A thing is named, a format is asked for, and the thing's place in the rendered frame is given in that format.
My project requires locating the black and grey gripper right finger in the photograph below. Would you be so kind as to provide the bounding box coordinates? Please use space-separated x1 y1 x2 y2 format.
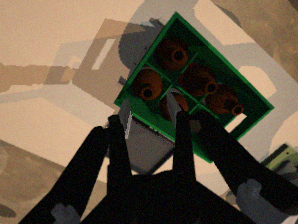
166 93 298 224

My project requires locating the dark green crate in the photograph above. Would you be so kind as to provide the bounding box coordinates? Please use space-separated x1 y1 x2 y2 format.
114 11 261 142

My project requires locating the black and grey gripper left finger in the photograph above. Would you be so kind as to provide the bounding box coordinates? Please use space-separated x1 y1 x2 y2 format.
18 99 138 224

